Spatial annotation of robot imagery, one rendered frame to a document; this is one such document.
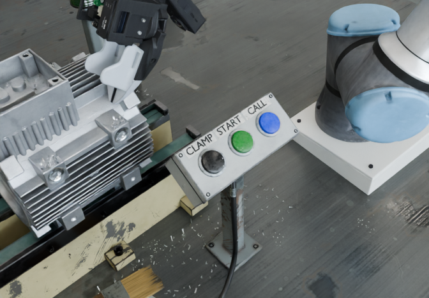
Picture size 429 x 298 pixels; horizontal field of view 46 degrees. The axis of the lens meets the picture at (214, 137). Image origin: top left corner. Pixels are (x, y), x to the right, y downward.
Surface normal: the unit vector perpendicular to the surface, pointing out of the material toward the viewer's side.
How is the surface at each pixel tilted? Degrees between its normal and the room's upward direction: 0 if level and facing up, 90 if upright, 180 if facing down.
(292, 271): 0
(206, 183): 34
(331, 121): 74
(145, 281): 2
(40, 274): 90
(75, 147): 0
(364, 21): 10
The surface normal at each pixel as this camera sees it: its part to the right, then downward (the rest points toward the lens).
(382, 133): -0.03, 0.76
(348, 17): -0.11, -0.81
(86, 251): 0.67, 0.51
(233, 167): 0.34, -0.31
